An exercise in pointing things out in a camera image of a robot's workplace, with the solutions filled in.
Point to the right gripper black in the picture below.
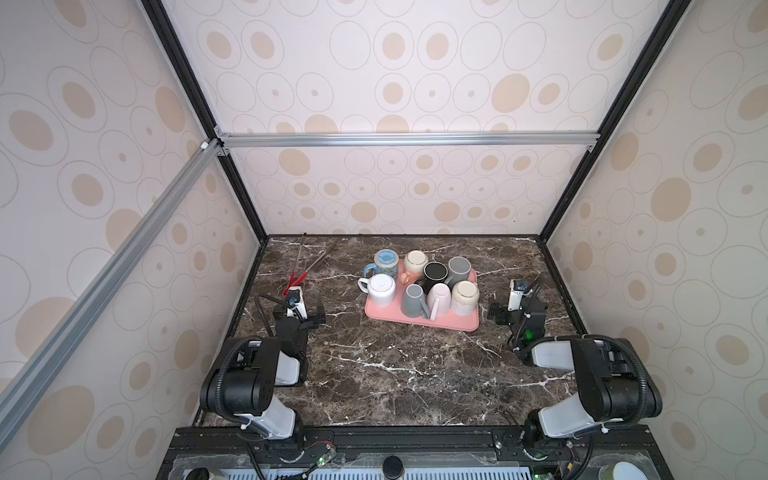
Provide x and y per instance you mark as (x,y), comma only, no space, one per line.
(534,298)

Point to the red handled tongs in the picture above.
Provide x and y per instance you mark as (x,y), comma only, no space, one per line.
(297,277)

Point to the dark grey mug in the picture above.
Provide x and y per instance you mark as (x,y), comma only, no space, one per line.
(459,269)

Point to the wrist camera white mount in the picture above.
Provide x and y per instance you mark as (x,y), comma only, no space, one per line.
(295,299)
(518,290)

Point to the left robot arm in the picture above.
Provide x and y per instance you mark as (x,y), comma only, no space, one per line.
(240,385)

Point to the diagonal aluminium rail left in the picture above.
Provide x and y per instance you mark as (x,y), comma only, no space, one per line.
(40,371)

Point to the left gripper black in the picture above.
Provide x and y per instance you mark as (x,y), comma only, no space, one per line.
(287,298)

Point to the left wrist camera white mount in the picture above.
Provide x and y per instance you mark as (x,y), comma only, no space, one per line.
(295,299)

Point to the cream and salmon mug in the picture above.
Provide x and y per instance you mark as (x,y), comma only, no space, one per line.
(413,267)

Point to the black mug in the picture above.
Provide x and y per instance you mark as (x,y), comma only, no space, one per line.
(434,273)

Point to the blue butterfly mug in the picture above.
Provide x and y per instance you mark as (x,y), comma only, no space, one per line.
(386,261)

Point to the pale pink mug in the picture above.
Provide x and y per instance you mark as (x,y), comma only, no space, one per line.
(438,301)

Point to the speckled cream mug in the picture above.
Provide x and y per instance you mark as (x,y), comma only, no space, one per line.
(465,297)

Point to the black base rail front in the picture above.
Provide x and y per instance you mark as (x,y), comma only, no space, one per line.
(410,452)

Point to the white ribbed mug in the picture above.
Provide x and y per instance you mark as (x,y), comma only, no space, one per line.
(380,289)

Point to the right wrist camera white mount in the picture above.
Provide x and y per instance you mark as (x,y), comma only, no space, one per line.
(518,290)

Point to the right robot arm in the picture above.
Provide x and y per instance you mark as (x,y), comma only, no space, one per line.
(614,388)

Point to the horizontal aluminium rail back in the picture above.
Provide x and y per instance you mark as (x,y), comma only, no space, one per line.
(419,139)

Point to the light grey mug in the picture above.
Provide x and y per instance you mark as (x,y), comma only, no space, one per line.
(413,304)

